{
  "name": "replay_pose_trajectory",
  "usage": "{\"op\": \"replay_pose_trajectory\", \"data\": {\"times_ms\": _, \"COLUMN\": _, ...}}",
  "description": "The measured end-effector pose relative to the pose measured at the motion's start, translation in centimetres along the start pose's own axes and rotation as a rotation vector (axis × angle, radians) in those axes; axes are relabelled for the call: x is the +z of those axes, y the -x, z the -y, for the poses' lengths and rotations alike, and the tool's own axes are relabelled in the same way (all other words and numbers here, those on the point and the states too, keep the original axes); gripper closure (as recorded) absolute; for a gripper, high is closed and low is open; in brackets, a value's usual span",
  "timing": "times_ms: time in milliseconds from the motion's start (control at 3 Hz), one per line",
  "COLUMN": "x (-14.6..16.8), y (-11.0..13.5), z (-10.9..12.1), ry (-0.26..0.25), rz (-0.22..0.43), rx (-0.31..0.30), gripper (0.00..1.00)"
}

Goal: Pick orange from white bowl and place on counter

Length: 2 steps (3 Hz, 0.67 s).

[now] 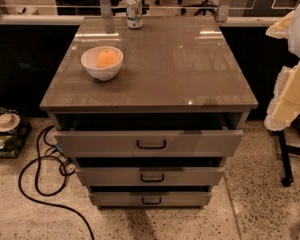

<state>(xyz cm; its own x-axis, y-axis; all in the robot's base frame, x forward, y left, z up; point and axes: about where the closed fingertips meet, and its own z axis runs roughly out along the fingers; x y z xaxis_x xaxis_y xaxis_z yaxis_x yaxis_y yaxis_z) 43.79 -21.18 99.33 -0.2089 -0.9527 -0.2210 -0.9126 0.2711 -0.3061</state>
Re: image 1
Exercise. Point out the bottom grey drawer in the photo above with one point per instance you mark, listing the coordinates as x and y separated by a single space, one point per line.
150 199

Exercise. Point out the middle grey drawer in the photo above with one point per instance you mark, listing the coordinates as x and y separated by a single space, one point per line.
146 176

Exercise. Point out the black stand leg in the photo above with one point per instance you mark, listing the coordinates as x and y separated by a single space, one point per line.
286 150

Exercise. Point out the grey drawer cabinet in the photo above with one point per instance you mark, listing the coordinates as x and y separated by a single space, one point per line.
178 74

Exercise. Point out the orange fruit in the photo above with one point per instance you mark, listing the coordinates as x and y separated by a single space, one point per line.
107 58

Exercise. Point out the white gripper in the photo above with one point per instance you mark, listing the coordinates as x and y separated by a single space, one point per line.
284 105

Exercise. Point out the white soda can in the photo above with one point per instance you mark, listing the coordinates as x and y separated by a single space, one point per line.
134 13

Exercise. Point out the tan hat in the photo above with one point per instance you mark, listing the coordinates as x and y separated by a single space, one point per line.
8 122

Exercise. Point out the white ceramic bowl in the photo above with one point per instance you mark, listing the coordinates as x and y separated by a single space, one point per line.
89 62

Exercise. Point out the dark patterned box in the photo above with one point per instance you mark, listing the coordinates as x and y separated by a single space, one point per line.
12 142

